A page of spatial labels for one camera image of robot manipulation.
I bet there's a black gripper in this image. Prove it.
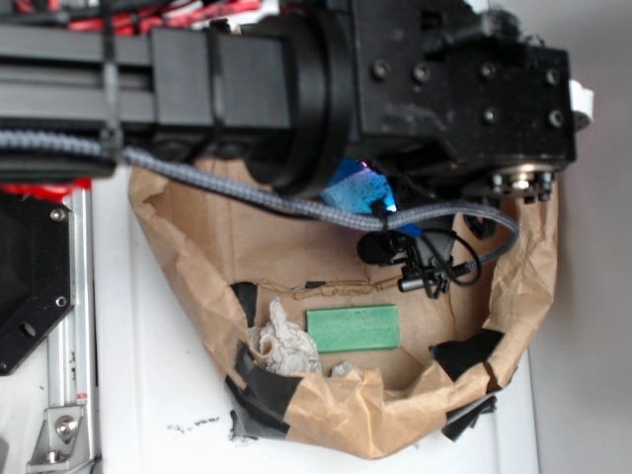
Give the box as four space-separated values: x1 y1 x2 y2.
348 1 576 200

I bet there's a light blue sponge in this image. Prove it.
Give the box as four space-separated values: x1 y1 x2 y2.
319 158 396 214

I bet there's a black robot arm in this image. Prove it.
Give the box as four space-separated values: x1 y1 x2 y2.
1 1 576 199

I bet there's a green wooden block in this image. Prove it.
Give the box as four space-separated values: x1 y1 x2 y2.
306 304 401 354

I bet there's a crumpled brown paper bag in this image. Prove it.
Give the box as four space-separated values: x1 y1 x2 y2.
128 169 559 459

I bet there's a crumpled white paper piece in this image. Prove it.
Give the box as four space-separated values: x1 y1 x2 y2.
248 297 323 376

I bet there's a white plastic bin lid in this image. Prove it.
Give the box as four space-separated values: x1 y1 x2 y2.
92 167 539 473

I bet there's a grey braided cable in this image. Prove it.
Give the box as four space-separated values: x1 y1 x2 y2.
0 130 520 271

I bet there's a black thin cable with plug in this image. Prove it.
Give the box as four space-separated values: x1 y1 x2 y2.
357 199 498 300

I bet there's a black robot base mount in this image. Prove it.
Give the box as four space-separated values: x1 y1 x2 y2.
1 193 73 376

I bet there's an aluminium extrusion rail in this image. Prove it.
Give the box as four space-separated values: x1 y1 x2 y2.
26 191 102 473

